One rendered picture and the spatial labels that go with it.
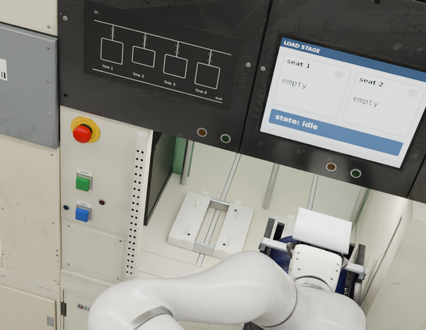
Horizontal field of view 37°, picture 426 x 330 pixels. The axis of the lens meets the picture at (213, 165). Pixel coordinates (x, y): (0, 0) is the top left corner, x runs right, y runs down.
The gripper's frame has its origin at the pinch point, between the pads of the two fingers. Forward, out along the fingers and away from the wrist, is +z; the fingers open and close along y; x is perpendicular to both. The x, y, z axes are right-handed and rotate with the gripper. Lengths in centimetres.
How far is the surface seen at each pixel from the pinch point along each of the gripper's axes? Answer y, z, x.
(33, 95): -66, 0, 16
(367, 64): -2.7, 1.1, 42.1
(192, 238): -31, 23, -35
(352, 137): -0.7, 1.2, 26.3
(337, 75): -7.1, 1.1, 38.5
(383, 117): 3.4, 1.2, 32.5
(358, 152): 1.4, 1.3, 23.5
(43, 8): -64, 1, 36
